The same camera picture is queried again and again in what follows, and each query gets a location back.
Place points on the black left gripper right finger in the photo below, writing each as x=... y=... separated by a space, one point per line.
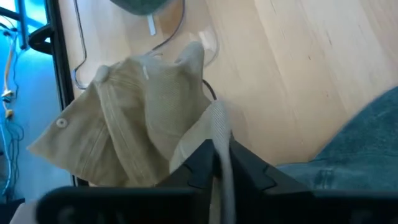
x=248 y=174

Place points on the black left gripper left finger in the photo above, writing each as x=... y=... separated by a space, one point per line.
x=199 y=165

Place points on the dark green cap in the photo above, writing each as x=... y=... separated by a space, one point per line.
x=357 y=149
x=140 y=6

